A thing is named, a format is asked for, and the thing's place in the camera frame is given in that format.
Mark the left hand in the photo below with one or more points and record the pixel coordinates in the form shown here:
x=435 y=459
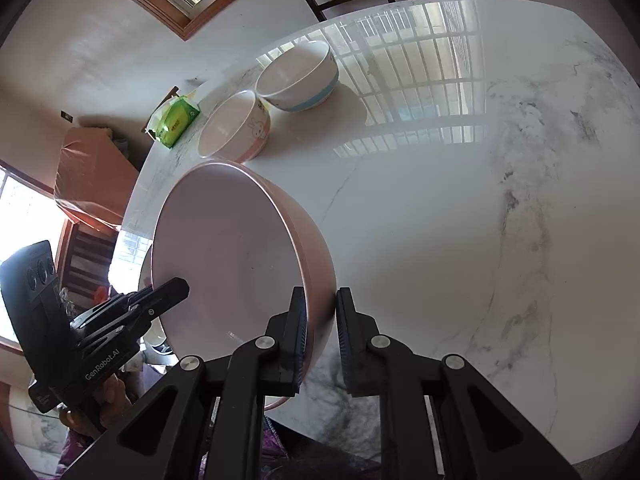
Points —
x=113 y=402

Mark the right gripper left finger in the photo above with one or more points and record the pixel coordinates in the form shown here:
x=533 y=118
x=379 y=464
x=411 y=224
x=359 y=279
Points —
x=203 y=419

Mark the light wooden chair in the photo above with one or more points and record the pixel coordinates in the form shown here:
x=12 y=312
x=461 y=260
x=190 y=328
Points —
x=173 y=92

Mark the black wall switch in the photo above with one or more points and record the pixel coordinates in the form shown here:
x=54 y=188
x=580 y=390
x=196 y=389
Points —
x=68 y=117

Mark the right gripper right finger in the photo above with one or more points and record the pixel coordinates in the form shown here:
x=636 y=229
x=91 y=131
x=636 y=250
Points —
x=440 y=419

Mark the green tissue pack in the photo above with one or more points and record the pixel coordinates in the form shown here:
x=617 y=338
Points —
x=171 y=119

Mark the white bowl blue print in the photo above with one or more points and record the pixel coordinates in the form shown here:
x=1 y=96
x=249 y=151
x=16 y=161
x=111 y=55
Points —
x=300 y=78

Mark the large pink bowl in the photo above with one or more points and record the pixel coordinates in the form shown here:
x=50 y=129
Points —
x=243 y=245

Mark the small pink rabbit bowl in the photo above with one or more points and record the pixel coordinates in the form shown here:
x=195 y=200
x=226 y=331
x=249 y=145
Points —
x=237 y=130

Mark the side window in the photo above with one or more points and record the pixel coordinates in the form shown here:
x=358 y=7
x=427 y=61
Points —
x=29 y=215

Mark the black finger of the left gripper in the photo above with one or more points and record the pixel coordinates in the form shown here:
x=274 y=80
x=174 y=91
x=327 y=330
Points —
x=150 y=302

